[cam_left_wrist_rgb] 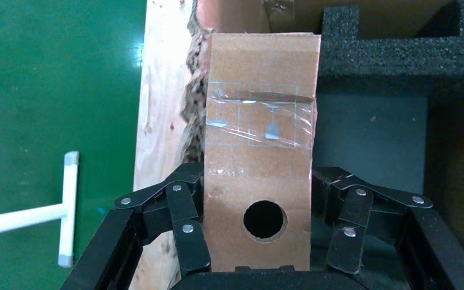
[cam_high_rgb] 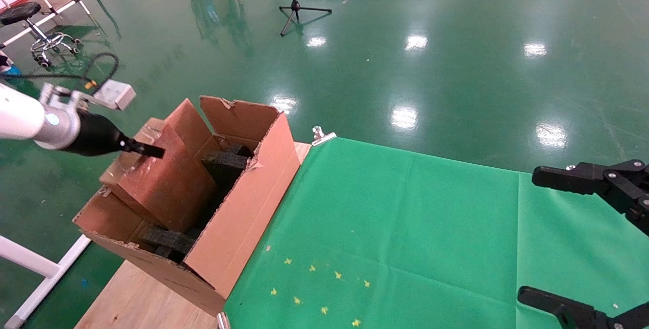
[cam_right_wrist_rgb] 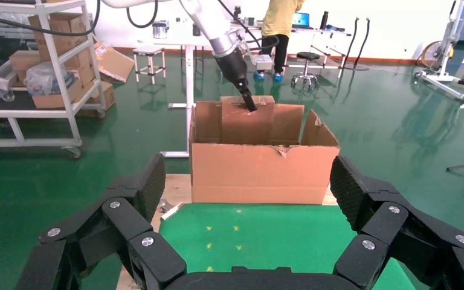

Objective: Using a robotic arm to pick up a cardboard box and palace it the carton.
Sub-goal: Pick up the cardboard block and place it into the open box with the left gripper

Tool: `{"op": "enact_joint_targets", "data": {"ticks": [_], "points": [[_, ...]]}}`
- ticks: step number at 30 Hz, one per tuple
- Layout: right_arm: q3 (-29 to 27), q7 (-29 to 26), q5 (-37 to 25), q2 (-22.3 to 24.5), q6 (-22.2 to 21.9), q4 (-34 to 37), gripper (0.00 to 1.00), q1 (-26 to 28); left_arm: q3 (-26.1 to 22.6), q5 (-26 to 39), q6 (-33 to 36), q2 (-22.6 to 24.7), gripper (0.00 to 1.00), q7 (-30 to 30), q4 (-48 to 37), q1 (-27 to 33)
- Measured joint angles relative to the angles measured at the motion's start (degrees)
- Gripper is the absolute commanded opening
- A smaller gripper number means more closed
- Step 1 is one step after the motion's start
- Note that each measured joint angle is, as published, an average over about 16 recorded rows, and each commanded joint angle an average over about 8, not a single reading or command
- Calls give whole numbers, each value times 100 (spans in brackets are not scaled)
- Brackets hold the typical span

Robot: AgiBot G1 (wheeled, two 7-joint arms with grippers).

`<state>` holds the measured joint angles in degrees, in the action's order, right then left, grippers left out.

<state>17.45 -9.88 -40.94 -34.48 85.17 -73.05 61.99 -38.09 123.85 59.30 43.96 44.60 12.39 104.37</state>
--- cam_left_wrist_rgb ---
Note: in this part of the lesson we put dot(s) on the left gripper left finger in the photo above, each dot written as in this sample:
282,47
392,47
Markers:
188,248

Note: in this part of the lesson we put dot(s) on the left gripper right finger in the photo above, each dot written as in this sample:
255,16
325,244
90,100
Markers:
348,248

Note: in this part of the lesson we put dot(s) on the taped cardboard box with hole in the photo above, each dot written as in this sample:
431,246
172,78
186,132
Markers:
256,172

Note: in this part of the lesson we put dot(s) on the large open cardboard carton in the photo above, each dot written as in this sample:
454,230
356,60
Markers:
236,16

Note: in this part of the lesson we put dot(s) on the black foam insert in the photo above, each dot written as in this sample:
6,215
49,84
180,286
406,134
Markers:
376,60

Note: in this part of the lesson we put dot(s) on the white table leg frame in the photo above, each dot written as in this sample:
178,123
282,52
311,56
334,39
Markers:
67,208

